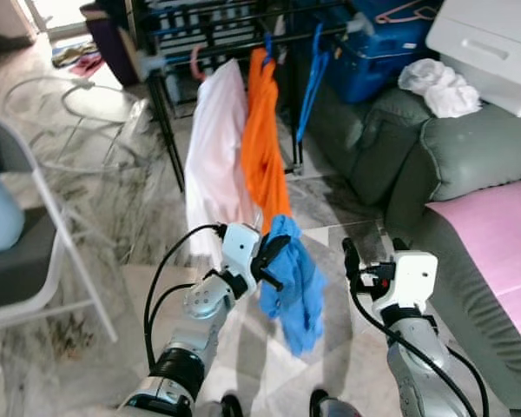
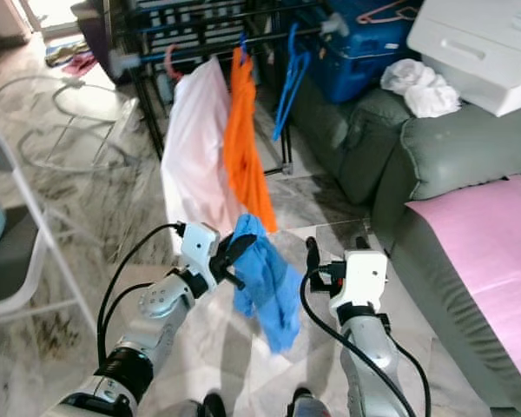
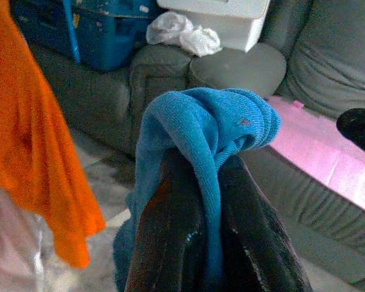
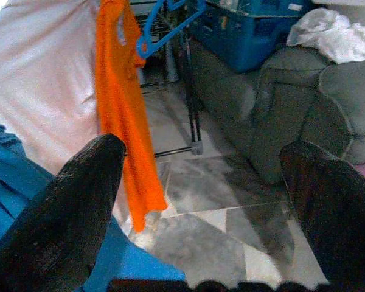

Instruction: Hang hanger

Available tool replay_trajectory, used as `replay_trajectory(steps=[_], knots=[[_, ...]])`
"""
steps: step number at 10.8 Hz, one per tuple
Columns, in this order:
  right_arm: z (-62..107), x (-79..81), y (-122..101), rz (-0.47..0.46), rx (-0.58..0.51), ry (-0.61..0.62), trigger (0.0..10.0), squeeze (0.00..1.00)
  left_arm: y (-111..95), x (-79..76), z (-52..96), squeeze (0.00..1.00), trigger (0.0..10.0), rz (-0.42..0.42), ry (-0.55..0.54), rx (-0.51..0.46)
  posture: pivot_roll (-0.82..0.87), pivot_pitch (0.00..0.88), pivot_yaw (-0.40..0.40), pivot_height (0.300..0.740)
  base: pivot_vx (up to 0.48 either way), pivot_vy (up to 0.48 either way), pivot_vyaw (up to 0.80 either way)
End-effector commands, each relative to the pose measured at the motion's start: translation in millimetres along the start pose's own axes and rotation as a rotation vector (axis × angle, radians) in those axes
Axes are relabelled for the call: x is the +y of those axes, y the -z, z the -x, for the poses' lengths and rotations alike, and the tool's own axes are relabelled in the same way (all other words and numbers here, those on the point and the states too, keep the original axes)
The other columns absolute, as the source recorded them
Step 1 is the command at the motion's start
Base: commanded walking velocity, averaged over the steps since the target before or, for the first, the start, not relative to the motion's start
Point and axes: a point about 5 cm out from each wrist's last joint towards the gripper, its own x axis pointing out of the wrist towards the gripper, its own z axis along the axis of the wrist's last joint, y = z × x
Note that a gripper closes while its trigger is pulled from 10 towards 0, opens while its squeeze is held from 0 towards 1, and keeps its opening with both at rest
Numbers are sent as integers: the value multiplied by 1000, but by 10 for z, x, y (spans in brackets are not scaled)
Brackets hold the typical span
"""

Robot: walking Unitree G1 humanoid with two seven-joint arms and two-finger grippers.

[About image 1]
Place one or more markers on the pink floor cloth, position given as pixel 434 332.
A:
pixel 78 61

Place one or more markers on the white folding chair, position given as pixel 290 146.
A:
pixel 17 269

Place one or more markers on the black drying rack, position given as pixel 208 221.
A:
pixel 168 135

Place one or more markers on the white shirt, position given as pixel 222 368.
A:
pixel 217 156

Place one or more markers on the blue plastic hanger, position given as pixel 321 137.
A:
pixel 306 113
pixel 317 61
pixel 267 48

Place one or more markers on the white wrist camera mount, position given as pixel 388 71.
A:
pixel 239 252
pixel 412 274

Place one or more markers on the grey robot leg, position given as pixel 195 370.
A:
pixel 321 404
pixel 232 407

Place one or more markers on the grey robot left leg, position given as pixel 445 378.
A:
pixel 232 407

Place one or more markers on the salmon plastic hanger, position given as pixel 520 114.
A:
pixel 417 10

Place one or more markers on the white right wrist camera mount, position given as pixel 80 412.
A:
pixel 412 274

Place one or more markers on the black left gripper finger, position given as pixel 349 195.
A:
pixel 278 247
pixel 272 278

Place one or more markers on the blue storage box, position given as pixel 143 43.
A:
pixel 373 61

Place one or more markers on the white plastic bag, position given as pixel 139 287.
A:
pixel 438 87

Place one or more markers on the grey robot right leg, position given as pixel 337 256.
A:
pixel 321 404

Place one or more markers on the pink plastic hanger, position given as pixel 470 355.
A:
pixel 194 65

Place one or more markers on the dark purple bin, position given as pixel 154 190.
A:
pixel 113 43

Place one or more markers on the blue towel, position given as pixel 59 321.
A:
pixel 300 287

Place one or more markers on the white drawer box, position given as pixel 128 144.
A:
pixel 495 43

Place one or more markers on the orange shirt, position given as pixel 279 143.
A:
pixel 262 148

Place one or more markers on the dark green sofa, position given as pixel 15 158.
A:
pixel 469 152

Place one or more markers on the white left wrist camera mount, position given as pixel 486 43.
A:
pixel 239 252

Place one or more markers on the pink mat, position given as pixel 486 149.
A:
pixel 495 252

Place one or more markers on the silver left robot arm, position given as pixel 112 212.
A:
pixel 195 321

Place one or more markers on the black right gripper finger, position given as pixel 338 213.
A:
pixel 352 259
pixel 400 246

